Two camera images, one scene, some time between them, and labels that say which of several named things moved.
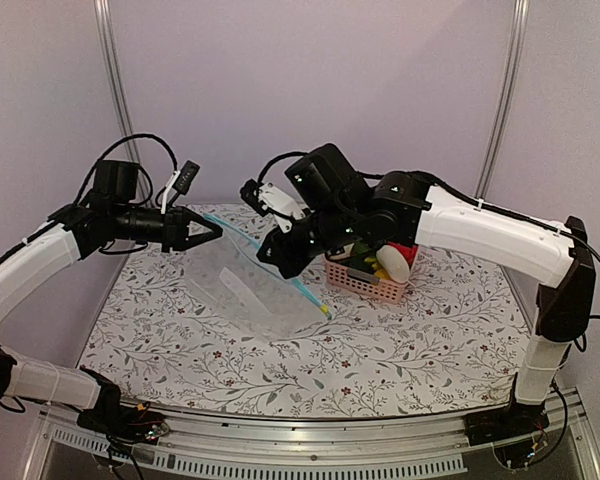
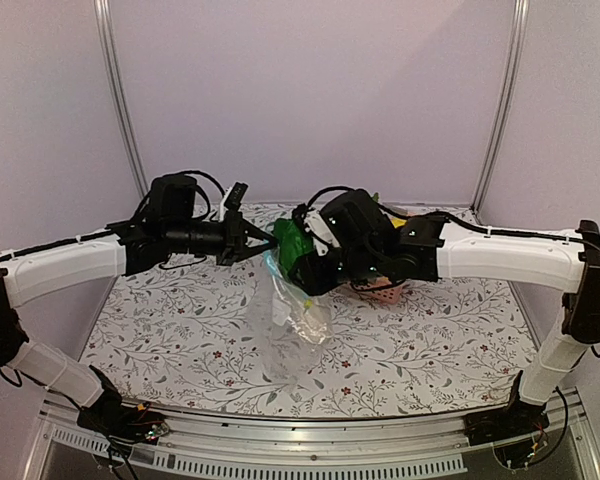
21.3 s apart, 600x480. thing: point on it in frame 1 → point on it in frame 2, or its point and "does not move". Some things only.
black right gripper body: (294, 260) → (320, 281)
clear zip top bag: (245, 291) → (288, 326)
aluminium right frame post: (509, 96) does not move
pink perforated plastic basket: (391, 291) does not move
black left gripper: (180, 217) → (234, 245)
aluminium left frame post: (106, 33) does not move
